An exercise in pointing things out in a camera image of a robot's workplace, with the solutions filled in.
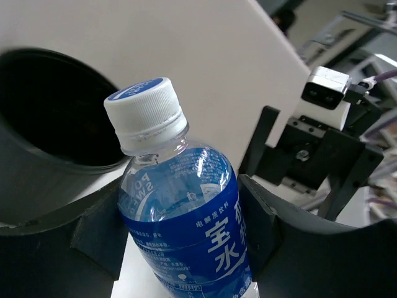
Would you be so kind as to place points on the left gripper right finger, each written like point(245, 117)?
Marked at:
point(294, 253)

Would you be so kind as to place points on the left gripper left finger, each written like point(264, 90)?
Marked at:
point(74, 251)

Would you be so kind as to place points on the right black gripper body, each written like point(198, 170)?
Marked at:
point(307, 153)

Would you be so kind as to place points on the blue label plastic bottle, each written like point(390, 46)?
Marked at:
point(179, 197)

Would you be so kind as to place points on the black plastic bin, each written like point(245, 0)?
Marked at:
point(57, 143)

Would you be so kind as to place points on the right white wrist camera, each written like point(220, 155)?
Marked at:
point(316, 95)

